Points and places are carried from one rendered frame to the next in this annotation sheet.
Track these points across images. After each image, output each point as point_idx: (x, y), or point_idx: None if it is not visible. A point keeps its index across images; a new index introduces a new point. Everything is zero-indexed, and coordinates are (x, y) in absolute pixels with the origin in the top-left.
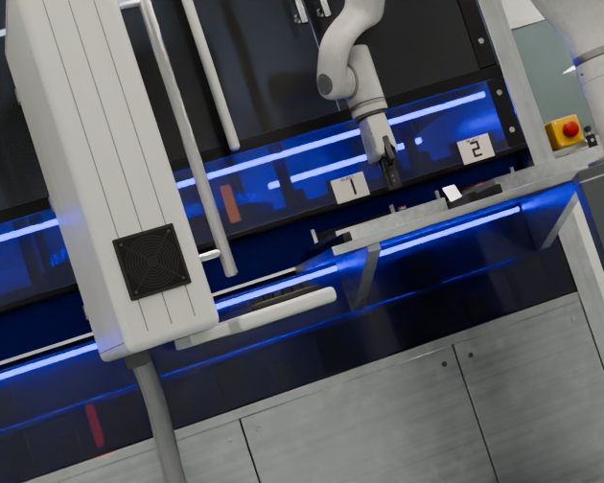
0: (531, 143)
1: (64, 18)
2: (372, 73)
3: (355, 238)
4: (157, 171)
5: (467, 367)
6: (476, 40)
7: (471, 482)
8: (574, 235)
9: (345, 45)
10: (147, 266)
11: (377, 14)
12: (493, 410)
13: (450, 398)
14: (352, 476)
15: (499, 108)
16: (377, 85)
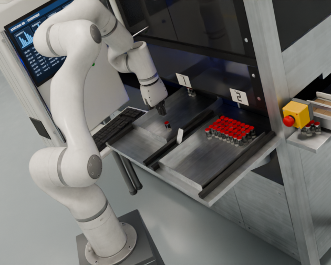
0: (269, 111)
1: None
2: (138, 67)
3: (138, 130)
4: (31, 104)
5: None
6: (243, 38)
7: (230, 204)
8: (287, 165)
9: (109, 61)
10: (39, 129)
11: (119, 52)
12: (240, 193)
13: None
14: None
15: (253, 84)
16: (142, 73)
